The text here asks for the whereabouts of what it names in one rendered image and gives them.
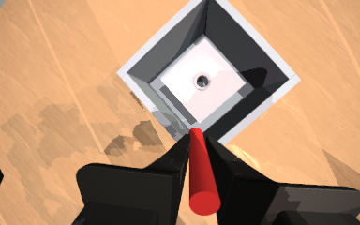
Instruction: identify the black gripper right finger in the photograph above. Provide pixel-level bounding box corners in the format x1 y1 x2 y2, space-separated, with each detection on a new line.
205 136 360 225

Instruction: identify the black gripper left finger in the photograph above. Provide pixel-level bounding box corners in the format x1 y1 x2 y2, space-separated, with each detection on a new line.
76 134 191 225

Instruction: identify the red peg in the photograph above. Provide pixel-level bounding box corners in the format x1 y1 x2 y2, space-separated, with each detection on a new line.
188 127 221 216

